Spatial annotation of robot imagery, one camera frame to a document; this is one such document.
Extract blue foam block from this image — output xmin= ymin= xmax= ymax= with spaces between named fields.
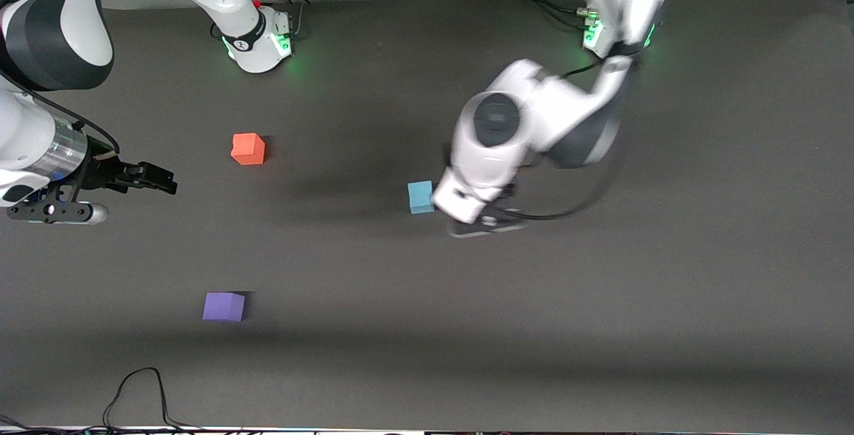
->
xmin=408 ymin=181 xmax=436 ymax=215

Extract orange foam block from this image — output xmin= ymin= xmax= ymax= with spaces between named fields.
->
xmin=231 ymin=133 xmax=266 ymax=166

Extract purple foam block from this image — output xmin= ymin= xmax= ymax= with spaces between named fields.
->
xmin=203 ymin=292 xmax=246 ymax=322

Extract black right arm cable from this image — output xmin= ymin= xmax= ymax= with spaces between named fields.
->
xmin=0 ymin=69 xmax=121 ymax=155

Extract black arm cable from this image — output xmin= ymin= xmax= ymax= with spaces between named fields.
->
xmin=514 ymin=55 xmax=643 ymax=222
xmin=0 ymin=69 xmax=121 ymax=155

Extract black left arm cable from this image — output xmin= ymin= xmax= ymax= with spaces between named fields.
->
xmin=514 ymin=55 xmax=643 ymax=222

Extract black looped cable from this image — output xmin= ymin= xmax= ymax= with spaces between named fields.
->
xmin=100 ymin=367 xmax=201 ymax=433

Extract black left base cables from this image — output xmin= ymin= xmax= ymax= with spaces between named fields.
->
xmin=504 ymin=0 xmax=596 ymax=33

